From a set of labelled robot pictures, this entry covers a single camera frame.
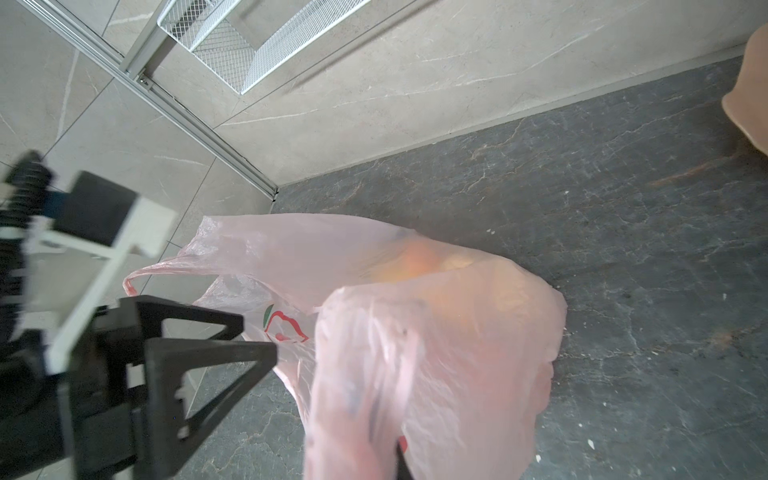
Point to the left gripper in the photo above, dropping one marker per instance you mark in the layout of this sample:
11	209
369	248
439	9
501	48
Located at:
90	415

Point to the white wire mesh basket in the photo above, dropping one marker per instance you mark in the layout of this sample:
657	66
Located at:
244	45

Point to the pink scalloped bowl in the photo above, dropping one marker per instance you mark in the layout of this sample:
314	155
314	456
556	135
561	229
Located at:
746	104

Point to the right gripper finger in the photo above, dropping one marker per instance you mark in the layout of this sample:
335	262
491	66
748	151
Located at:
403	471

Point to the pink plastic bag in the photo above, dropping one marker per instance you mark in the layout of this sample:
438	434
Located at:
395	347

